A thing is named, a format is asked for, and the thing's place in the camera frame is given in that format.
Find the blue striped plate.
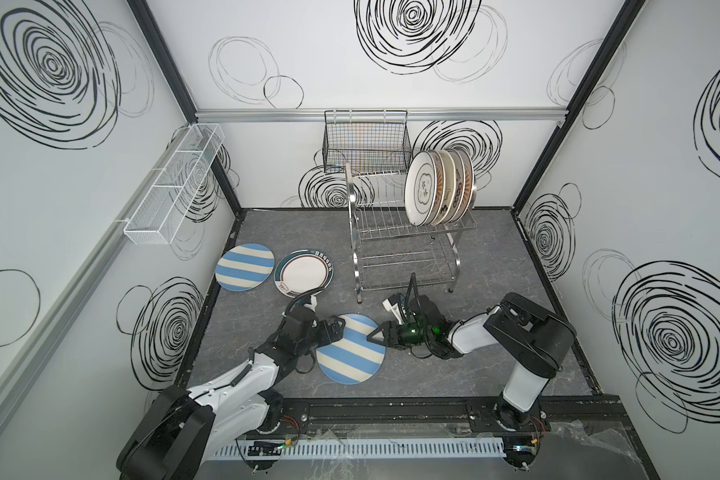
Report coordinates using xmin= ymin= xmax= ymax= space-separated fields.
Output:
xmin=316 ymin=313 xmax=386 ymax=385
xmin=214 ymin=243 xmax=275 ymax=292

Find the white plate flower outline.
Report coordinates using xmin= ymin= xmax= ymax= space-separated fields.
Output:
xmin=404 ymin=151 xmax=438 ymax=226

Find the red character plate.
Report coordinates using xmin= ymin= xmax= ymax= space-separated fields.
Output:
xmin=451 ymin=150 xmax=472 ymax=222

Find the cream floral plate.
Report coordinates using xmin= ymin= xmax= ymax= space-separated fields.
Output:
xmin=440 ymin=150 xmax=456 ymax=223

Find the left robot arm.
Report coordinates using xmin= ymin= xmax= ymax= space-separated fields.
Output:
xmin=116 ymin=306 xmax=346 ymax=479

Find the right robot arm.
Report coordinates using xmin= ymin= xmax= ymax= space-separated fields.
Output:
xmin=366 ymin=292 xmax=577 ymax=431

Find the stainless steel dish rack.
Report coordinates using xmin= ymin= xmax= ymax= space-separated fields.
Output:
xmin=345 ymin=166 xmax=476 ymax=303

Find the green rimmed white plate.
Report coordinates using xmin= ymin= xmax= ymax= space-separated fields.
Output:
xmin=274 ymin=249 xmax=334 ymax=298

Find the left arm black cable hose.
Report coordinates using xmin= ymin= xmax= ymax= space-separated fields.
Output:
xmin=284 ymin=286 xmax=325 ymax=316

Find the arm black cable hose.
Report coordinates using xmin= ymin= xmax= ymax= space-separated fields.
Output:
xmin=398 ymin=272 xmax=457 ymax=360
xmin=284 ymin=286 xmax=325 ymax=316

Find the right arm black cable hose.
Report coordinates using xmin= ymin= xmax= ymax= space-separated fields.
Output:
xmin=398 ymin=272 xmax=457 ymax=360

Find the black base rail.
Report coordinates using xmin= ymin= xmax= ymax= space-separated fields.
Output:
xmin=265 ymin=395 xmax=627 ymax=434

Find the white slotted cable duct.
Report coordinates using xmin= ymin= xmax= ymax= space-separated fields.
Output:
xmin=210 ymin=437 xmax=506 ymax=462

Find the black wire basket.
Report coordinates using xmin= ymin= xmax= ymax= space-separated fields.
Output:
xmin=321 ymin=109 xmax=412 ymax=175

